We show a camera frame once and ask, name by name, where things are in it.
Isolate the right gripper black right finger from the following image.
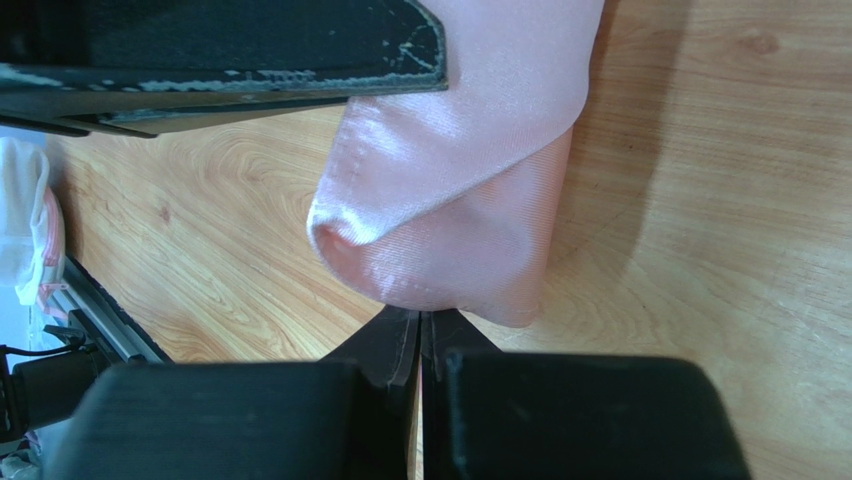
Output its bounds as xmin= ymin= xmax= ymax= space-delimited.
xmin=420 ymin=310 xmax=751 ymax=479

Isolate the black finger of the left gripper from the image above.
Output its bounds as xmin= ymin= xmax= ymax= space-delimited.
xmin=1 ymin=0 xmax=448 ymax=139

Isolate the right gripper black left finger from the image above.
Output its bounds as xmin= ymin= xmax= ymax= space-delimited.
xmin=44 ymin=307 xmax=419 ymax=479

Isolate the pink cloth napkin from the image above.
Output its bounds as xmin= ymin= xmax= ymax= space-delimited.
xmin=307 ymin=1 xmax=604 ymax=327

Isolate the white mesh basket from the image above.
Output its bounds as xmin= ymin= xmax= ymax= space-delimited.
xmin=1 ymin=137 xmax=68 ymax=320

